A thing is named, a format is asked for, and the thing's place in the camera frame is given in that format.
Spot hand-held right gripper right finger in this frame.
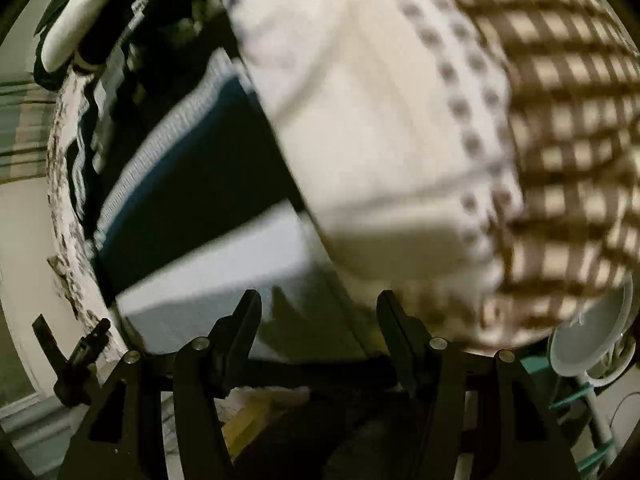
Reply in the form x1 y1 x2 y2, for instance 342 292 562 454
376 290 583 480

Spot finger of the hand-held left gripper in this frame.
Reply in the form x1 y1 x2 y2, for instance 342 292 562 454
67 318 112 407
31 314 76 407

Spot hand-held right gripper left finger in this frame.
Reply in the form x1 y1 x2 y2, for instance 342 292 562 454
57 289 263 480

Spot navy white striped garment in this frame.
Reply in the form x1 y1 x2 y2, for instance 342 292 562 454
65 50 386 363

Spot dark striped clothes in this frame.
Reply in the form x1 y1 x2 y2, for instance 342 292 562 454
70 0 241 221

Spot yellow object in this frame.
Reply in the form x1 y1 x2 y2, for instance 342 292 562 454
220 389 312 461

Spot white round disc on stand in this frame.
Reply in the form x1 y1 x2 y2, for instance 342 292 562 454
547 275 636 461

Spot teal rack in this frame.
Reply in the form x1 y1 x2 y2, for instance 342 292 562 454
540 350 621 477

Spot cream patterned blanket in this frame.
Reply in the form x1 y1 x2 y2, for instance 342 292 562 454
45 0 640 358

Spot white cloth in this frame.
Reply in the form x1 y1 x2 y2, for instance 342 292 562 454
37 0 148 75

